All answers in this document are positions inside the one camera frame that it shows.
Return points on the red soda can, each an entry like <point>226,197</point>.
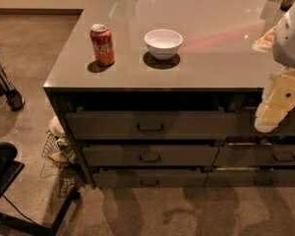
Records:
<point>102,44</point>

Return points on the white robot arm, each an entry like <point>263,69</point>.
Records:
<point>280,40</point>

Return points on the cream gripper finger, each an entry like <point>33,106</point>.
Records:
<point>268,118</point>

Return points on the white ceramic bowl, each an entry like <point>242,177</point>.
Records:
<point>163,44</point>

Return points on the grey drawer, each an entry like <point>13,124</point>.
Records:
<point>151,125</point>
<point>149,178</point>
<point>256,155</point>
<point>246,124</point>
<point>148,155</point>
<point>257,178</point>

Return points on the grey drawer cabinet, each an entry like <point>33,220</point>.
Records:
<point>180,93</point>

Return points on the black striped stand leg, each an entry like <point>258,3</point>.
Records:
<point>14,98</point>

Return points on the wire basket with items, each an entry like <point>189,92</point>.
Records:
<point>57,151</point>

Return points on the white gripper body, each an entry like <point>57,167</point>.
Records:
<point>291,38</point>

